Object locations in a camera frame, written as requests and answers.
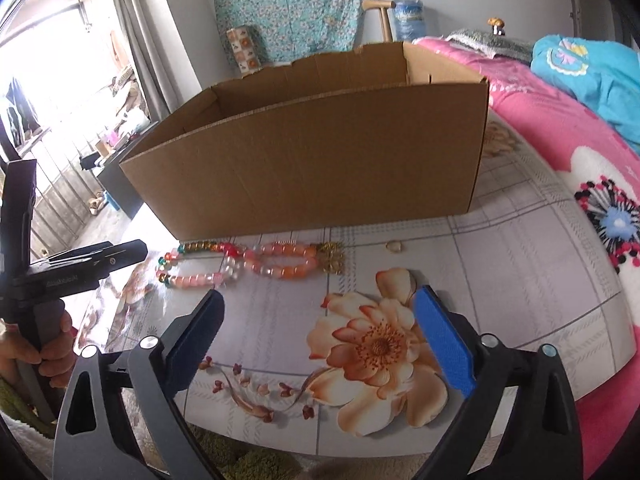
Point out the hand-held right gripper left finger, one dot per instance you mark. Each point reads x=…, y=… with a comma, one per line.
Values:
x=192, y=345

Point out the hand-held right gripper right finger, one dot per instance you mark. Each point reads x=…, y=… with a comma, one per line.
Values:
x=445, y=340

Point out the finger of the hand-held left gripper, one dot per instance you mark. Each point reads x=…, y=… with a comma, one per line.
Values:
x=75, y=254
x=122, y=256

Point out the pile of small gold charms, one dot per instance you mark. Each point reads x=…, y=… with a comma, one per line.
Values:
x=331, y=260

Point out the brown cardboard box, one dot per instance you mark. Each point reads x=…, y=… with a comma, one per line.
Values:
x=310, y=170

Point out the person's left hand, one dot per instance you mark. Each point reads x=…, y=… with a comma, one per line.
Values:
x=57, y=360

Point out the pair of light shoes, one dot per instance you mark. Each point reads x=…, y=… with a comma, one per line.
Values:
x=96, y=205

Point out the dark low cabinet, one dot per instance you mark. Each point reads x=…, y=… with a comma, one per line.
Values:
x=117, y=190

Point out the green fuzzy cloth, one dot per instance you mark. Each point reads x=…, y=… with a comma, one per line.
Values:
x=240, y=455

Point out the grey curtain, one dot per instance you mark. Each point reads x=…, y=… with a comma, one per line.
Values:
x=145, y=35

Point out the pink floral blanket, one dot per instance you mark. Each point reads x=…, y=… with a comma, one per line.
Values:
x=550, y=125

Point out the patterned tall box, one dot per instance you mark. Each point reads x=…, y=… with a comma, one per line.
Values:
x=244, y=47

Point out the grey lace cloth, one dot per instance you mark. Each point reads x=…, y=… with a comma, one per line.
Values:
x=490, y=45

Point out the blue garment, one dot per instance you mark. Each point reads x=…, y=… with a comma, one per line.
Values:
x=590, y=75

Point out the blue water jug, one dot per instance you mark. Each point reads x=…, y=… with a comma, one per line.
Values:
x=409, y=20

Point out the teal floral wall cloth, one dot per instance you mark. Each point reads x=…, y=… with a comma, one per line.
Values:
x=290, y=5

